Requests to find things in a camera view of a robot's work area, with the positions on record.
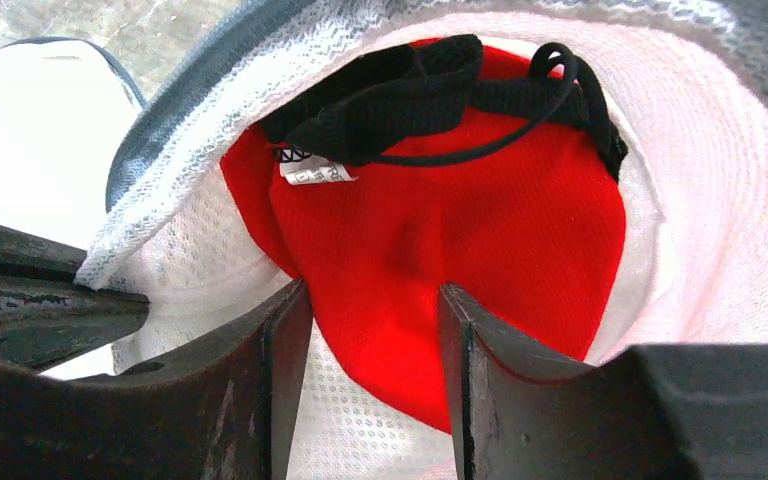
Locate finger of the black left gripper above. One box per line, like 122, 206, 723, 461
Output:
0, 225, 149, 371

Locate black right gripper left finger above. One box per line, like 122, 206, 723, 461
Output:
0, 281, 312, 479

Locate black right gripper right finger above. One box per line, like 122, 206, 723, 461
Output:
438, 284, 768, 479

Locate red black bra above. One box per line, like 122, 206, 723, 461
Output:
220, 35, 628, 431

